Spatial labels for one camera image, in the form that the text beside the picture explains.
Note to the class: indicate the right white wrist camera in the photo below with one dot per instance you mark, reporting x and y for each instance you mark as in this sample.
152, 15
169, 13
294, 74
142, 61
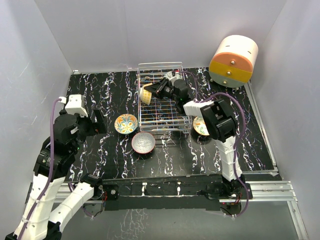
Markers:
173, 75

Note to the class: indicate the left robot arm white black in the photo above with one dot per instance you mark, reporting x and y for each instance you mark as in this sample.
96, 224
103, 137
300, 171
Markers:
40, 221

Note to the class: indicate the orange blue floral bowl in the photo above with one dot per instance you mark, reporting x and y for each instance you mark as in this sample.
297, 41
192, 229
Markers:
126, 124

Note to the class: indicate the yellow teal sun bowl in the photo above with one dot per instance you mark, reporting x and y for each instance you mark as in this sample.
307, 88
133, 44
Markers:
145, 96

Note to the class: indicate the grey red-rimmed patterned bowl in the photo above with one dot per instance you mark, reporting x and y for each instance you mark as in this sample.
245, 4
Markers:
143, 143

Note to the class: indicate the black front mounting bar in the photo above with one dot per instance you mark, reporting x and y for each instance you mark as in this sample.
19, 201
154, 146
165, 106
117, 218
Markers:
201, 191

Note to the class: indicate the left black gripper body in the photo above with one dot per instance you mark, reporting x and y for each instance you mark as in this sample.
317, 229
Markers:
85, 125

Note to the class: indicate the white orange flower bowl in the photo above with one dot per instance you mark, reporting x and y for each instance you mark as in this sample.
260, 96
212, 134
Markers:
199, 126

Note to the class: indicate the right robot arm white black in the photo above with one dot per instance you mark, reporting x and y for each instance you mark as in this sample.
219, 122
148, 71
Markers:
218, 117

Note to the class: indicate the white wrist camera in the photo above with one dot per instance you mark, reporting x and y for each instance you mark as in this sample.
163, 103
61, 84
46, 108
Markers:
76, 105
173, 75

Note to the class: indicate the round pastel drawer cabinet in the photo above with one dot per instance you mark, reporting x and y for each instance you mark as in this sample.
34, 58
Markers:
233, 63

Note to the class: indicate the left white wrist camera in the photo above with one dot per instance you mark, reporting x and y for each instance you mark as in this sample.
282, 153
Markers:
76, 105

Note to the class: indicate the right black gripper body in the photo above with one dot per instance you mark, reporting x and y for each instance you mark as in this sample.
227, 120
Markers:
168, 92

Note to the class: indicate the white wire dish rack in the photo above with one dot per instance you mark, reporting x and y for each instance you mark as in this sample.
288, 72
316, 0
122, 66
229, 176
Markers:
160, 115

